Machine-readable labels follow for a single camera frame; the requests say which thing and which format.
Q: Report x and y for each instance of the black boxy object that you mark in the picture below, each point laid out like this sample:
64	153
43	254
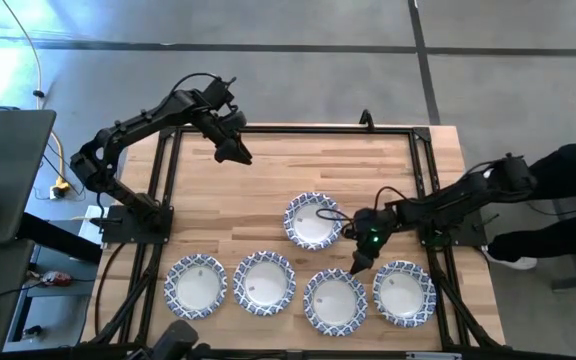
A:
175	340

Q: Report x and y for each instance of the blue patterned paper bowl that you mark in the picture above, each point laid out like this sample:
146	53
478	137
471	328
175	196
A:
335	302
195	287
313	222
404	295
264	284
288	235

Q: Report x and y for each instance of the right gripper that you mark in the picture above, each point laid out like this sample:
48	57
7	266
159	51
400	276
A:
370	235

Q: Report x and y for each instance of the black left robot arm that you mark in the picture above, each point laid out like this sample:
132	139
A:
143	120

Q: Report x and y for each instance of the white metal bracket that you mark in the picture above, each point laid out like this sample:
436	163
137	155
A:
433	356

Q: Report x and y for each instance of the black aluminium table frame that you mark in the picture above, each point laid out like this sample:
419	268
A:
318	130

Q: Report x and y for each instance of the red and white object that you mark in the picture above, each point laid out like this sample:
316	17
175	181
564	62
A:
57	278

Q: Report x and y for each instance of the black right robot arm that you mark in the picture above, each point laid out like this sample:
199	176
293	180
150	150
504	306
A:
458	196

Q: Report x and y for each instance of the grey desk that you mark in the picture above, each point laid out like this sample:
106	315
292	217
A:
8	165

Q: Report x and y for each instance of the black frame bracket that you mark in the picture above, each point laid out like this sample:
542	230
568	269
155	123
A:
366	116

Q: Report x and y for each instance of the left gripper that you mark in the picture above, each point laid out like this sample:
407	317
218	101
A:
225	125

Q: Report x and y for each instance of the black desk leg bar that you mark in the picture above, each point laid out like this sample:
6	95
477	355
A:
58	236

